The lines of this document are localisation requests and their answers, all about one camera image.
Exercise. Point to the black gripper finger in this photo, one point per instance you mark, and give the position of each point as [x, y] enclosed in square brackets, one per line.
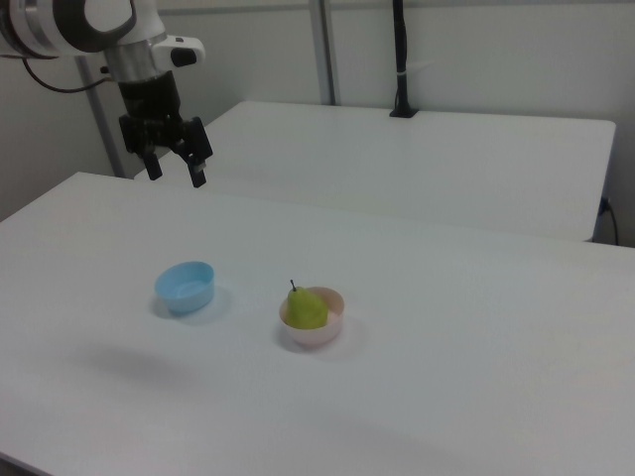
[154, 167]
[197, 149]

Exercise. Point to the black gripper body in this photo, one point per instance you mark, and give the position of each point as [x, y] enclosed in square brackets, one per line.
[149, 96]

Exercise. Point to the green pear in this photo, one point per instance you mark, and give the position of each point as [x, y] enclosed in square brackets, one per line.
[306, 312]

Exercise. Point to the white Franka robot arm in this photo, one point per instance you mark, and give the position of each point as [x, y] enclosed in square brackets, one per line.
[59, 25]

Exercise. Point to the light blue plastic bowl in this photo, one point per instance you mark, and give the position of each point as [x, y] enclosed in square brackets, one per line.
[186, 290]

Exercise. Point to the pink plastic bowl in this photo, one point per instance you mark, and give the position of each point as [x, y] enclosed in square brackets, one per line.
[317, 333]

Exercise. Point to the white side table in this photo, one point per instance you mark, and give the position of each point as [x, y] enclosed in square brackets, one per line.
[397, 163]

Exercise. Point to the grey metal frame post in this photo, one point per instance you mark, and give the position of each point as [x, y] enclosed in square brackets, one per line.
[101, 129]
[325, 49]

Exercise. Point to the black camera stand pole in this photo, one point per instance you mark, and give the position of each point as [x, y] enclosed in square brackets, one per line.
[403, 59]

